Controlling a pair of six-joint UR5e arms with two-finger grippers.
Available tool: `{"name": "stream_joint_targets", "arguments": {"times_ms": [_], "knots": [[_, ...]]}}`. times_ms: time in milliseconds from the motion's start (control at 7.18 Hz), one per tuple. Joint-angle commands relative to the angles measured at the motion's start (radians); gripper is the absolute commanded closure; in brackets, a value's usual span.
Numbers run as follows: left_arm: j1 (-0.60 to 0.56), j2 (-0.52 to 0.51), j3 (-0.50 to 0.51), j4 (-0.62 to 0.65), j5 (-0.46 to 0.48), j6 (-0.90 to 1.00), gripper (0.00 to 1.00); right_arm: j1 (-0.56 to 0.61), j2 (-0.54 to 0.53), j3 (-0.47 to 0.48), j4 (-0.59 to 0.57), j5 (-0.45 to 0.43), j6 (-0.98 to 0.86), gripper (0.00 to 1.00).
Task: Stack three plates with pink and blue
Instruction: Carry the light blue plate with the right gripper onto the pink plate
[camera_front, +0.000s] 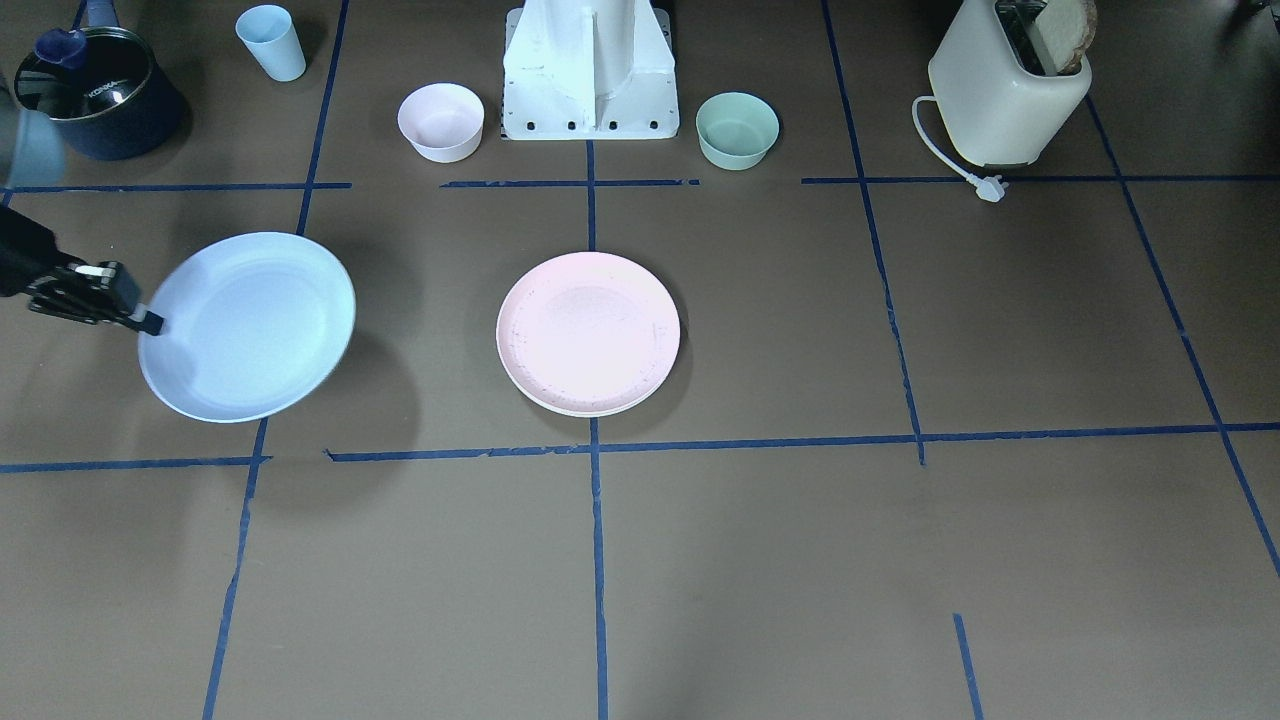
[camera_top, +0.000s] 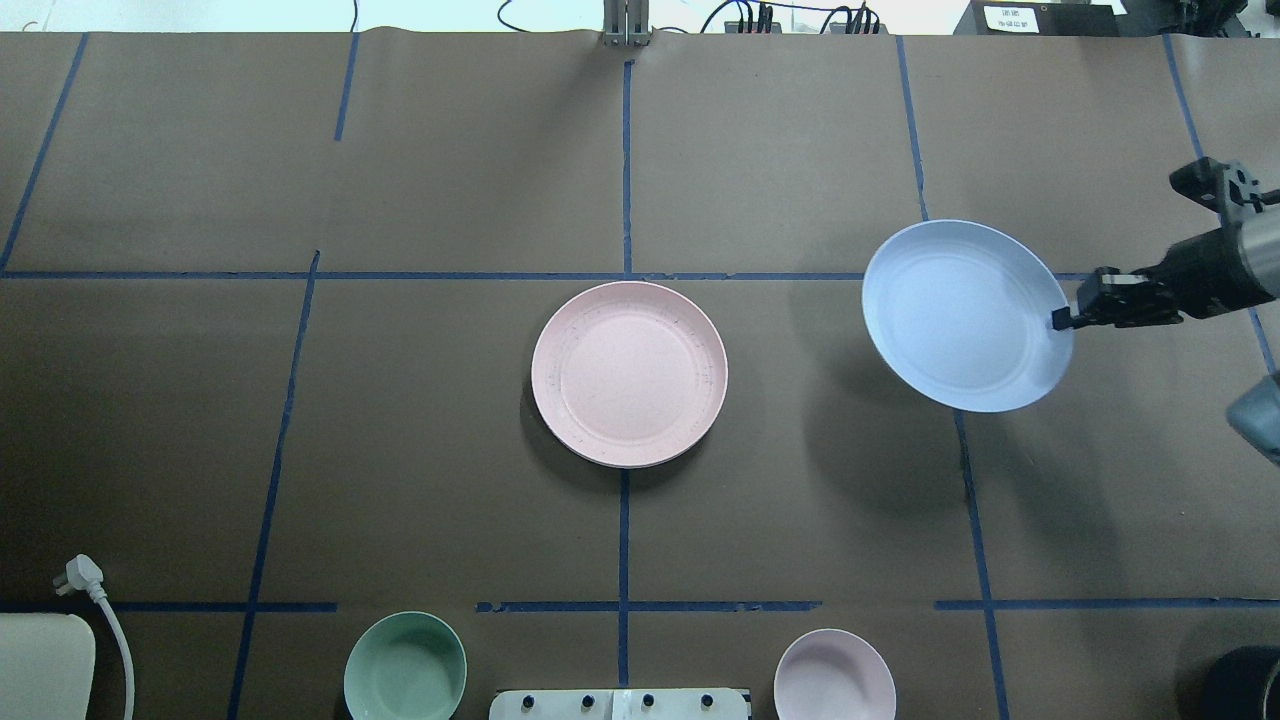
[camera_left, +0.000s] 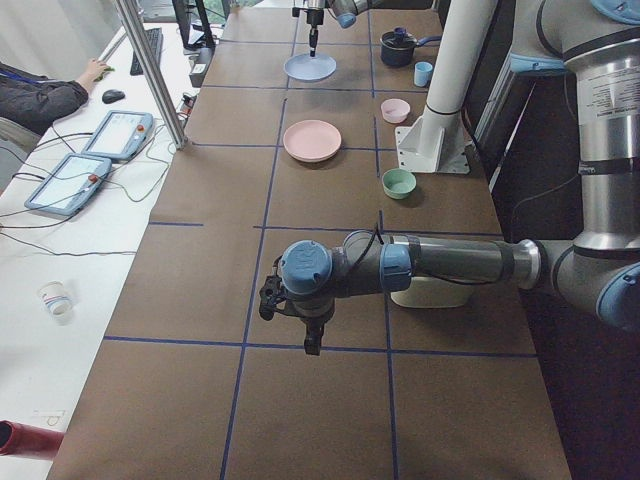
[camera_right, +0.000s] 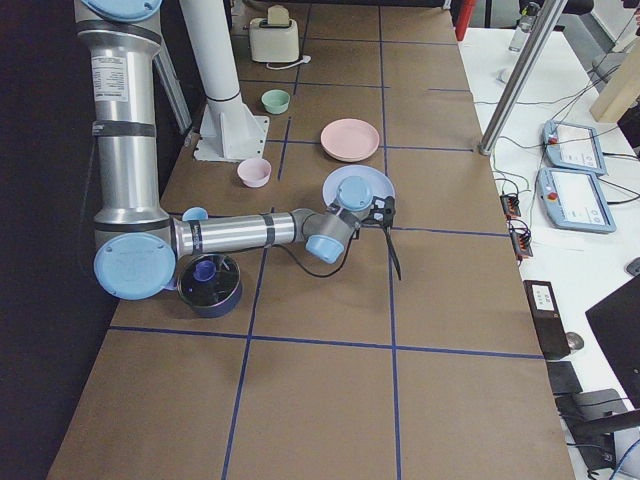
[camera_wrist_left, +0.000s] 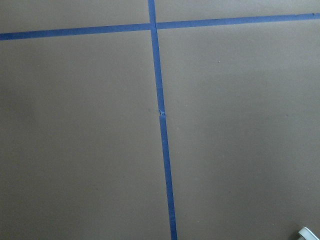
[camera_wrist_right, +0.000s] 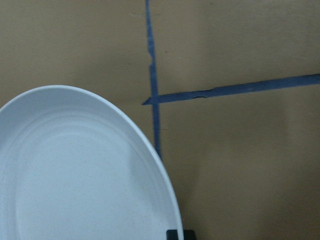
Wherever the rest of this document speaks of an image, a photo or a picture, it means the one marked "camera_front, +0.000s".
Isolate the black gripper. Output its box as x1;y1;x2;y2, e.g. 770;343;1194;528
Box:
26;261;165;336

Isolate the blue plate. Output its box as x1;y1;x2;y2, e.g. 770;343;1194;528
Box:
138;232;356;424

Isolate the pink plate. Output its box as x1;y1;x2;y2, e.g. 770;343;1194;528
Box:
495;251;682;397

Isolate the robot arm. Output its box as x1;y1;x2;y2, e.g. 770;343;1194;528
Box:
1;82;165;336

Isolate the dark blue pot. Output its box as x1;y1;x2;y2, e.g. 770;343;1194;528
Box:
14;1;188;161

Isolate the light blue cup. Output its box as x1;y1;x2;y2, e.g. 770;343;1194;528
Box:
236;4;306;82

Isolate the pink bowl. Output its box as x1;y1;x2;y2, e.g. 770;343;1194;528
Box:
397;83;486;164

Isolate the cream white plate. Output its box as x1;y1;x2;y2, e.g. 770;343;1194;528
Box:
517;386;660;418

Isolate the green bowl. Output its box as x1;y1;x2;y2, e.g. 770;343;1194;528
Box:
695;92;781;170

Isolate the cream toaster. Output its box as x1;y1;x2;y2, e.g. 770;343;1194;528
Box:
928;1;1093;168

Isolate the bread slice in toaster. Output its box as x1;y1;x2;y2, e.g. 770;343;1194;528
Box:
1032;0;1098;76

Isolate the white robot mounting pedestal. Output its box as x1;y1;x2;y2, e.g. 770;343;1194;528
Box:
500;1;681;141

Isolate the white power cable with plug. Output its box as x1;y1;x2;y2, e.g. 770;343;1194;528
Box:
911;96;1009;204

